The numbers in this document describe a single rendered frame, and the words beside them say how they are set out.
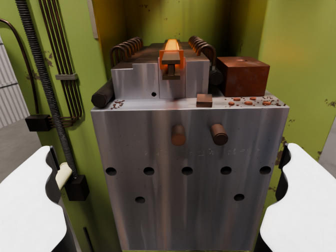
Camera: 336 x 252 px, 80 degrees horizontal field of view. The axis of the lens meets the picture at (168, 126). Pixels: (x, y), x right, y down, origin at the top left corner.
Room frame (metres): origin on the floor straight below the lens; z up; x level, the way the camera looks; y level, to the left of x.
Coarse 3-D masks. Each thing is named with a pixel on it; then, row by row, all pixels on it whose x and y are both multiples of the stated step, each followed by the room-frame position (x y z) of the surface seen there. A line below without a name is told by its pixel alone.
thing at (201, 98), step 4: (200, 96) 0.39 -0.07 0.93; (204, 96) 0.38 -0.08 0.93; (208, 96) 0.38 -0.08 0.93; (196, 100) 0.36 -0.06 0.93; (200, 100) 0.36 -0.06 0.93; (204, 100) 0.36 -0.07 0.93; (208, 100) 0.36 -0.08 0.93; (196, 104) 0.36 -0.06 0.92; (200, 104) 0.36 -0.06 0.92; (204, 104) 0.36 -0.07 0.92; (208, 104) 0.36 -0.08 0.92
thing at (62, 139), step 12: (24, 0) 0.56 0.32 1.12; (24, 12) 0.55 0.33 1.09; (24, 24) 0.55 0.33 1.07; (36, 36) 0.56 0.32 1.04; (36, 48) 0.55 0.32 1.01; (36, 60) 0.54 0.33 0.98; (48, 84) 0.55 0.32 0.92; (48, 96) 0.55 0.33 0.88; (60, 120) 0.55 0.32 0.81; (60, 132) 0.55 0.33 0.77; (72, 156) 0.56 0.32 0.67; (72, 168) 0.55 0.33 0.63; (72, 180) 0.54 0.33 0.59; (84, 180) 0.55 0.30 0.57; (72, 192) 0.52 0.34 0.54; (84, 192) 0.53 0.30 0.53
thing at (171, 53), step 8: (168, 40) 0.70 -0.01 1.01; (168, 48) 0.49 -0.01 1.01; (176, 48) 0.48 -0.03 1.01; (160, 56) 0.40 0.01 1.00; (168, 56) 0.34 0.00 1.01; (176, 56) 0.34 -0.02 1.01; (160, 64) 0.40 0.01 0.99; (168, 64) 0.31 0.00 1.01; (176, 64) 0.40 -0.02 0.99; (168, 72) 0.31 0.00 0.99; (176, 72) 0.33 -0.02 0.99
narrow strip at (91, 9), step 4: (88, 0) 0.56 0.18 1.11; (88, 4) 0.56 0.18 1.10; (92, 4) 0.56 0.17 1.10; (88, 8) 0.56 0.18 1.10; (92, 8) 0.56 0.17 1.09; (92, 12) 0.56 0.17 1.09; (92, 16) 0.56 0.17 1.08; (92, 20) 0.56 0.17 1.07; (92, 24) 0.56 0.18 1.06; (92, 28) 0.56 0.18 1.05; (96, 28) 0.56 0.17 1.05; (96, 32) 0.56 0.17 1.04; (96, 36) 0.56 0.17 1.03
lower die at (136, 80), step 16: (144, 48) 0.76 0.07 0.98; (160, 48) 0.65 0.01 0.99; (192, 48) 0.61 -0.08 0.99; (128, 64) 0.46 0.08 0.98; (144, 64) 0.42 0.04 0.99; (192, 64) 0.41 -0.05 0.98; (208, 64) 0.41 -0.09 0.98; (112, 80) 0.42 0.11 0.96; (128, 80) 0.42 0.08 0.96; (144, 80) 0.42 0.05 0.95; (160, 80) 0.42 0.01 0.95; (176, 80) 0.41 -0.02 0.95; (192, 80) 0.41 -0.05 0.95; (128, 96) 0.42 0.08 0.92; (144, 96) 0.42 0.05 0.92; (160, 96) 0.42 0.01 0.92; (176, 96) 0.41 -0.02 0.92; (192, 96) 0.41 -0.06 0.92
